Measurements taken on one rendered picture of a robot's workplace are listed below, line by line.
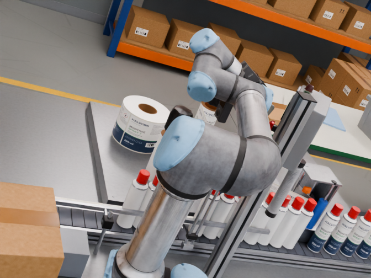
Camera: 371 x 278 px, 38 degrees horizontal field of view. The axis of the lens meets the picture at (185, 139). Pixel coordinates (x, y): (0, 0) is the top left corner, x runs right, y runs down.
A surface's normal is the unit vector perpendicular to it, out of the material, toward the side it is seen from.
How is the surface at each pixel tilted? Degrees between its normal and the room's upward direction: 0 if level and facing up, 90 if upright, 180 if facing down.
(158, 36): 90
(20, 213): 0
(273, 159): 44
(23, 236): 0
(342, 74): 90
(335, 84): 90
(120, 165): 0
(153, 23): 90
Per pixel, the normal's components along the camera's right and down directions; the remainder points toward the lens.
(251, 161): 0.37, -0.25
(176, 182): -0.38, 0.44
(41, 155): 0.36, -0.82
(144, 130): 0.04, 0.49
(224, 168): 0.06, 0.21
